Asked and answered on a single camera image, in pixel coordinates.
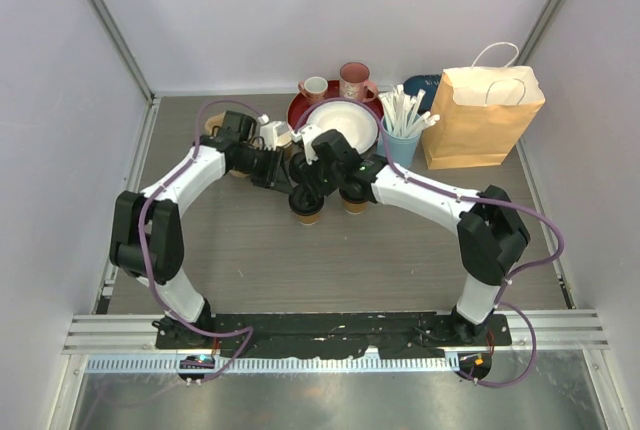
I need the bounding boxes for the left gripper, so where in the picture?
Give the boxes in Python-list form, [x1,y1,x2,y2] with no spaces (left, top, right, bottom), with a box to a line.
[233,145,294,195]

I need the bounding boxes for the black lid cup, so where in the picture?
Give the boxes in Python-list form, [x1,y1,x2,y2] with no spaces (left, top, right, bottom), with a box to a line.
[288,186,324,216]
[339,190,368,204]

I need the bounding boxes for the paper cup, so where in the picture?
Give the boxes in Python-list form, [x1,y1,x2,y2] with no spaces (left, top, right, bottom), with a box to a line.
[297,211,321,226]
[342,199,368,215]

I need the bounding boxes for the brown paper bag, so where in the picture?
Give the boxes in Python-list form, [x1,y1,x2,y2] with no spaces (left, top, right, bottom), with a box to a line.
[421,60,545,170]

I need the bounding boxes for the stack of paper cups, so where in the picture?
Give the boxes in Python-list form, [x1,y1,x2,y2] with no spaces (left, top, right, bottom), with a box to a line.
[277,134,295,162]

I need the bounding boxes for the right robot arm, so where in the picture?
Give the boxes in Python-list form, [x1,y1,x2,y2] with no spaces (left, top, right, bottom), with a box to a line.
[290,125,530,345]

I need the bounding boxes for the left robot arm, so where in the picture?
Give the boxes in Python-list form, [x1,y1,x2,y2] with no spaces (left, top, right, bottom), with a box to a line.
[109,111,293,349]

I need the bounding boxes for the white paper plate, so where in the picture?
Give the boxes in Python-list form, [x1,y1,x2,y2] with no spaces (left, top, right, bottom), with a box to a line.
[306,101,378,154]

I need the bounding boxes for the blue straw cup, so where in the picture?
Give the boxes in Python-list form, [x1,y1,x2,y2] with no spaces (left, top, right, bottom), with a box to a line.
[375,120,420,168]

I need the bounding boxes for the small pink mug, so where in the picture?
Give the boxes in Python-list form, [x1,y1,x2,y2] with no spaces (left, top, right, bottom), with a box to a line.
[298,76,329,107]

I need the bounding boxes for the tall pink mug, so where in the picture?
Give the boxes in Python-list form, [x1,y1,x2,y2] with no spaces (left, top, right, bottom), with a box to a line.
[339,62,379,103]

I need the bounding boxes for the white wrapped straws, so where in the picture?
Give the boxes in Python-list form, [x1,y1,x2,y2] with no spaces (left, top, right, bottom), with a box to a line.
[379,85,440,139]

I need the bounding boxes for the cardboard cup carrier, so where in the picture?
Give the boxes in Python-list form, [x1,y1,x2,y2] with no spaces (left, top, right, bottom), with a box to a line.
[204,112,248,179]

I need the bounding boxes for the dark blue pouch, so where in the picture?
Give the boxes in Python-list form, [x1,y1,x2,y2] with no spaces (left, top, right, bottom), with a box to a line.
[403,74,442,99]

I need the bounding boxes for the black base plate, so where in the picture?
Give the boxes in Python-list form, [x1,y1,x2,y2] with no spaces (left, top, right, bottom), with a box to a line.
[154,310,513,359]

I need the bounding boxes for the aluminium rail frame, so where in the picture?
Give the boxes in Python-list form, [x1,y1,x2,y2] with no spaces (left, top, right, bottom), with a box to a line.
[63,310,608,380]

